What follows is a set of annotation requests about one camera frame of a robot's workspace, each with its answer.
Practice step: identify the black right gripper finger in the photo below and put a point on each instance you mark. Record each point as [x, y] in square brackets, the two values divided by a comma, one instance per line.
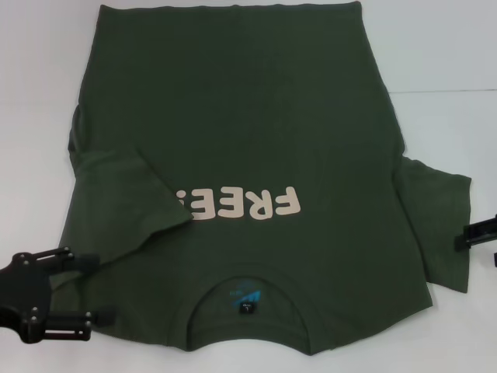
[479, 233]

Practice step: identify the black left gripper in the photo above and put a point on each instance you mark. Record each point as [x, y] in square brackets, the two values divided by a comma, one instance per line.
[23, 287]

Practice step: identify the dark green FREE shirt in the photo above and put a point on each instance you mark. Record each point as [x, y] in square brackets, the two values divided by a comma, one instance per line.
[233, 116]

